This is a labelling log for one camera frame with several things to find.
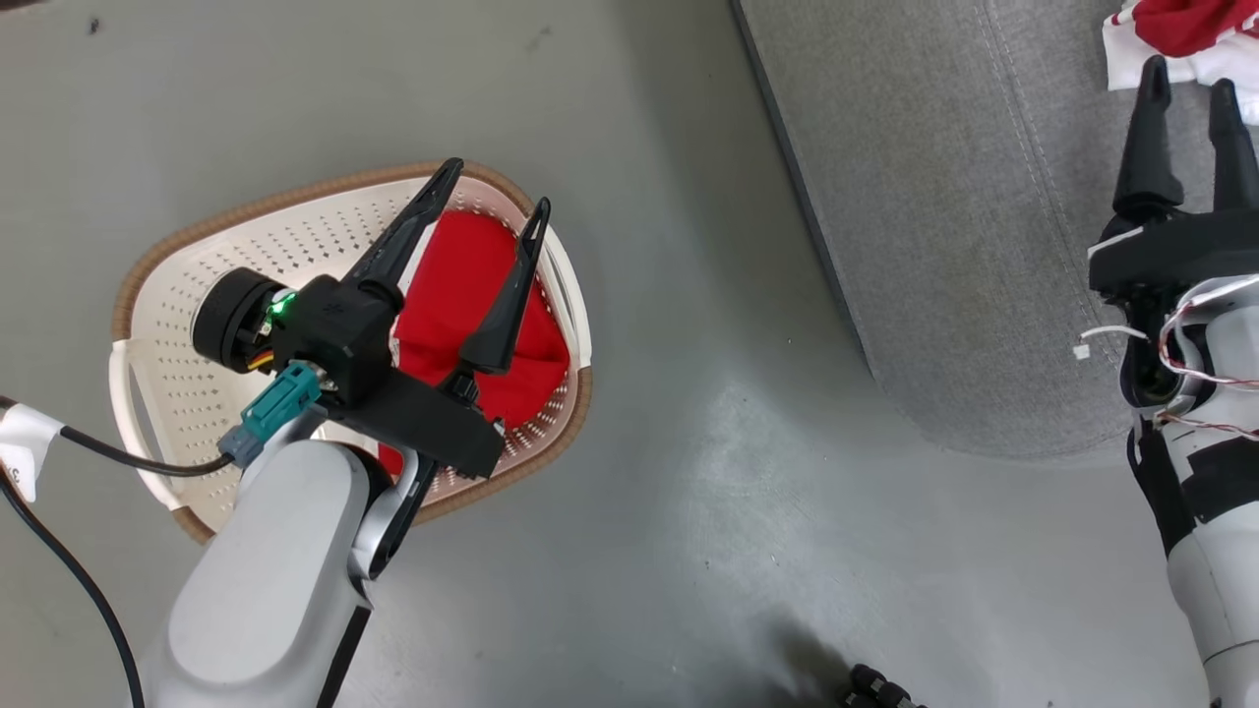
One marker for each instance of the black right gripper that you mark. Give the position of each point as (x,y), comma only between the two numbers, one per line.
(1170,251)

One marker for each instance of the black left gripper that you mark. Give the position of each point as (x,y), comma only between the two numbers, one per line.
(433,423)

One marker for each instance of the red cloth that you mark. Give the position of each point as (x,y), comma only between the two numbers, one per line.
(462,285)

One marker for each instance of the red and white striped jersey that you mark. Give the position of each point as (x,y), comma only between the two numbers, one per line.
(1185,25)

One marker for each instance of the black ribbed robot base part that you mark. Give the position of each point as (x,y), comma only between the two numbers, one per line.
(875,688)

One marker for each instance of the grey fabric sofa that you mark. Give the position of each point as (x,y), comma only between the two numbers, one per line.
(934,197)

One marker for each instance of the white perforated laundry basket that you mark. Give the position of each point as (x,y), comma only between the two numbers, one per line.
(197,295)

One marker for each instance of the white tape label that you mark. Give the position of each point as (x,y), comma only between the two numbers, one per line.
(25,442)

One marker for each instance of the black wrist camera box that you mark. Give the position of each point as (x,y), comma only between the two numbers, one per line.
(334,334)

